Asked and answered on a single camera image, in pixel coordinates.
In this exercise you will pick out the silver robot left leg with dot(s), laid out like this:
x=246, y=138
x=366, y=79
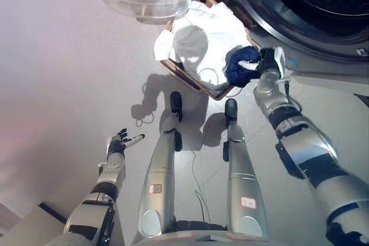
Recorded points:
x=161, y=171

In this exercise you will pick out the white appliance cabinet surround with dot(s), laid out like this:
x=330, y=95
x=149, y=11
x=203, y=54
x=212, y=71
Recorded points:
x=331, y=81

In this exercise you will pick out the woven wicker laundry basket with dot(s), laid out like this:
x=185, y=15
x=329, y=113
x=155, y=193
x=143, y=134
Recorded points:
x=184, y=77

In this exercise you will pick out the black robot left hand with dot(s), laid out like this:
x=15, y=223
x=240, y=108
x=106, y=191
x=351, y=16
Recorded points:
x=116, y=143

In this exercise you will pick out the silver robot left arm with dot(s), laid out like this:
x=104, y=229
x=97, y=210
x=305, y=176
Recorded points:
x=95, y=200

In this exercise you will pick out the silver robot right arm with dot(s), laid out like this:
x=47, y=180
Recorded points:
x=311, y=153

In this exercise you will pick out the silver robot leg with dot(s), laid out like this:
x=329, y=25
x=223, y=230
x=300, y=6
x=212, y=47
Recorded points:
x=161, y=171
x=242, y=177

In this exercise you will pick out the small blue sticker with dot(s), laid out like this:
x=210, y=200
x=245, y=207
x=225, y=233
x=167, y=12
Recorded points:
x=291, y=63

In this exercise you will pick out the silver robot right leg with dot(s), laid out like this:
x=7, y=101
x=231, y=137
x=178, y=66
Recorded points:
x=242, y=177

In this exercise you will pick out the grey front-load washing machine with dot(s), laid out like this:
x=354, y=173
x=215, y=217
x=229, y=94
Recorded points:
x=317, y=12

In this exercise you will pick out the dark blue garment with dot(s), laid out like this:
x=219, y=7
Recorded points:
x=242, y=73

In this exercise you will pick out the white clothes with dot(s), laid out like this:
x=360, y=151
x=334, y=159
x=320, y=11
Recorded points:
x=207, y=35

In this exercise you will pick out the grey robot torso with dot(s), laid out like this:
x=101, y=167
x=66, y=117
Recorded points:
x=201, y=234

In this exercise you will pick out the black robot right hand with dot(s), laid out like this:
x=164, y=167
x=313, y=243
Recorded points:
x=271, y=60

